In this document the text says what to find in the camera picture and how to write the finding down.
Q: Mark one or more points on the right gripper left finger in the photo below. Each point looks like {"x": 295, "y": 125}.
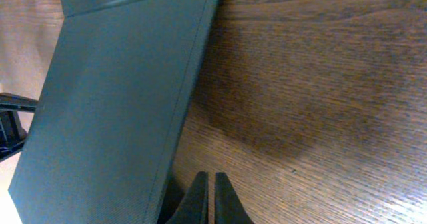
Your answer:
{"x": 193, "y": 208}

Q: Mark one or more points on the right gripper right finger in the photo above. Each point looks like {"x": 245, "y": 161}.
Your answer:
{"x": 228, "y": 207}

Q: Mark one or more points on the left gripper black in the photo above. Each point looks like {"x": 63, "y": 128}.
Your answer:
{"x": 13, "y": 136}

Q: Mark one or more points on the dark green box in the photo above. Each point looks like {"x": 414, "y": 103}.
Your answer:
{"x": 111, "y": 111}

